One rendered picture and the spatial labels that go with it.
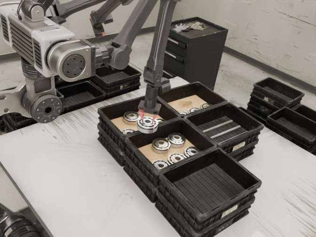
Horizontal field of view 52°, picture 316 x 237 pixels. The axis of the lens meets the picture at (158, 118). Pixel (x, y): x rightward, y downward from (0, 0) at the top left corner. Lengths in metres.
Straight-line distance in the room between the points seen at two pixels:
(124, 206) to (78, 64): 0.78
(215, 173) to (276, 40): 3.53
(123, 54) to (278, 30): 3.88
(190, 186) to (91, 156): 0.62
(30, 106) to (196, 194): 0.85
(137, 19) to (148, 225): 0.93
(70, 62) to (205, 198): 0.88
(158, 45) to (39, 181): 0.92
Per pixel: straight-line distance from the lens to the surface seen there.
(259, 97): 3.30
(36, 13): 1.36
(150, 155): 1.75
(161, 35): 1.44
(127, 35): 1.31
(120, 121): 1.98
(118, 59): 1.28
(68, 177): 1.81
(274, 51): 5.07
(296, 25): 4.88
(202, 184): 1.66
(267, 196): 1.92
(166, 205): 1.57
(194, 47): 3.28
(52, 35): 1.24
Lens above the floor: 1.98
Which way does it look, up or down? 34 degrees down
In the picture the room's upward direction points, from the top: 8 degrees clockwise
